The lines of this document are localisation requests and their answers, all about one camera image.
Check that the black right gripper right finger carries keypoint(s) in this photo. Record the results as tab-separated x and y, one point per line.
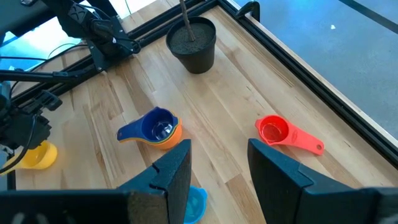
280	193

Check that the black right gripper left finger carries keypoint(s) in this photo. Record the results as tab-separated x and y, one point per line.
168	186

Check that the yellow measuring cup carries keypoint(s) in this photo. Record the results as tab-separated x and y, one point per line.
43	158

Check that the light blue measuring cup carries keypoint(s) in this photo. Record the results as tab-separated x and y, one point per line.
196	205

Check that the red measuring cup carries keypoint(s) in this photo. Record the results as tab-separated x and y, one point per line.
298	137

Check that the navy blue measuring cup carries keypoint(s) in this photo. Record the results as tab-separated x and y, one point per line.
155	124

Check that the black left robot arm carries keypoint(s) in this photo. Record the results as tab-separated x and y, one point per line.
102	34

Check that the black plant pot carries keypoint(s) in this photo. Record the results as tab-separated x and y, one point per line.
196	60

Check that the black frame brace strut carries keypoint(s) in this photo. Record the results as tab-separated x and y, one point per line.
31	76

